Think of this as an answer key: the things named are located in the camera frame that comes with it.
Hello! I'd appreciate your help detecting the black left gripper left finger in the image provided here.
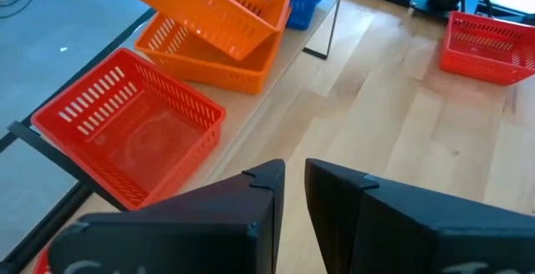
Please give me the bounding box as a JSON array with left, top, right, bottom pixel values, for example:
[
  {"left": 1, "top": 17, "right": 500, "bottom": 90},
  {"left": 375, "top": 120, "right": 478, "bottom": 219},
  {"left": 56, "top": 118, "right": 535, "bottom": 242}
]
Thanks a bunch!
[{"left": 47, "top": 158, "right": 287, "bottom": 274}]

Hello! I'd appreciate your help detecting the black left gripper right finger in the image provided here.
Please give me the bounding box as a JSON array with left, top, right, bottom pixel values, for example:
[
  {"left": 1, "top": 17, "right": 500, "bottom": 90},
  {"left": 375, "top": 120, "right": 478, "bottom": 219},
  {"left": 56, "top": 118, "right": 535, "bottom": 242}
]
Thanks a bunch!
[{"left": 303, "top": 158, "right": 535, "bottom": 274}]

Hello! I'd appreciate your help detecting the blue plastic slotted basket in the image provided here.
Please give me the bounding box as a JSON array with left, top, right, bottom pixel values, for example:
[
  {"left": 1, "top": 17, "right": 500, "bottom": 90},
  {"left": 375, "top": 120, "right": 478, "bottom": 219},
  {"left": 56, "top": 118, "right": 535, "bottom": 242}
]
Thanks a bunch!
[{"left": 286, "top": 0, "right": 321, "bottom": 32}]

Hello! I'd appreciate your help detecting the red plastic slotted basket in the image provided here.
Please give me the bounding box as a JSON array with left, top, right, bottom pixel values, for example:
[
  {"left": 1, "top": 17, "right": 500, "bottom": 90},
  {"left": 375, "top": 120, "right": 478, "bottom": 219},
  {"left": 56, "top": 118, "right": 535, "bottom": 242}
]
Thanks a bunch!
[
  {"left": 32, "top": 244, "right": 52, "bottom": 274},
  {"left": 30, "top": 47, "right": 227, "bottom": 211},
  {"left": 439, "top": 10, "right": 535, "bottom": 86}
]

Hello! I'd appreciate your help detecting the orange plastic slotted basket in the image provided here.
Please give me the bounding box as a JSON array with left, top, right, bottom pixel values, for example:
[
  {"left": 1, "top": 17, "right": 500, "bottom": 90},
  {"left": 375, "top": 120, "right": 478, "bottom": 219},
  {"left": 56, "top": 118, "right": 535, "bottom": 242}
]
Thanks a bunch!
[
  {"left": 120, "top": 0, "right": 293, "bottom": 61},
  {"left": 134, "top": 11, "right": 289, "bottom": 95}
]

